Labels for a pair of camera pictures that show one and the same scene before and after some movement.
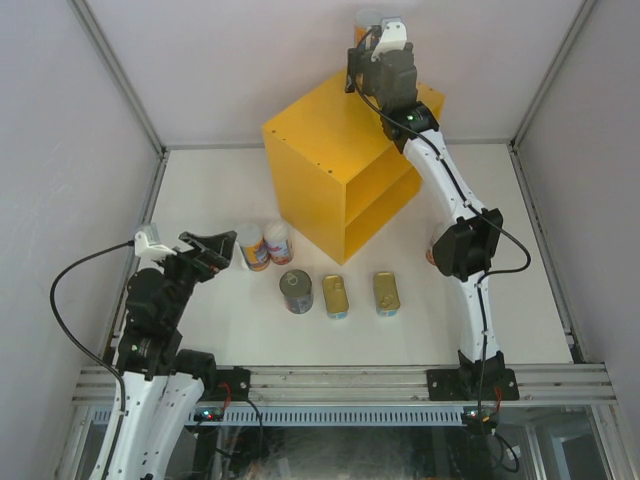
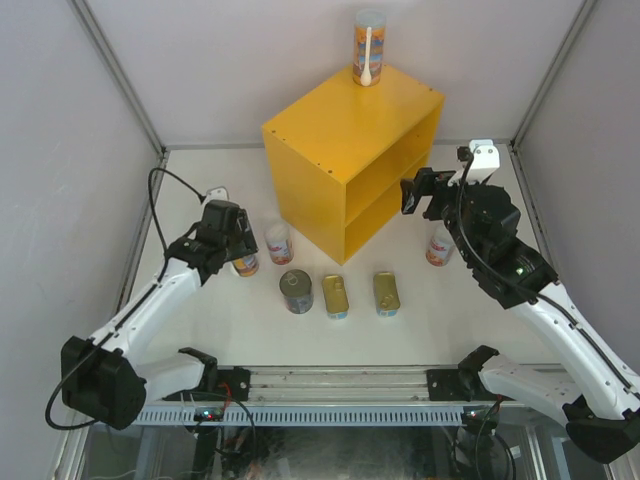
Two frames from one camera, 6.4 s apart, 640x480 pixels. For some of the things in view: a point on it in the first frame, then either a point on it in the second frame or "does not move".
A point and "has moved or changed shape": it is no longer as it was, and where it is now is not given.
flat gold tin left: x=335 y=296 does not move
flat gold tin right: x=386 y=293 does not move
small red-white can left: x=276 y=239 does not move
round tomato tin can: x=297 y=290 does not move
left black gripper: x=221 y=244 → x=245 y=243
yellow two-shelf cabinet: x=340 y=174 does not move
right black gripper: x=367 y=66 → x=427 y=182
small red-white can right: x=438 y=230 does not move
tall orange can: x=253 y=246 has moved or changed shape
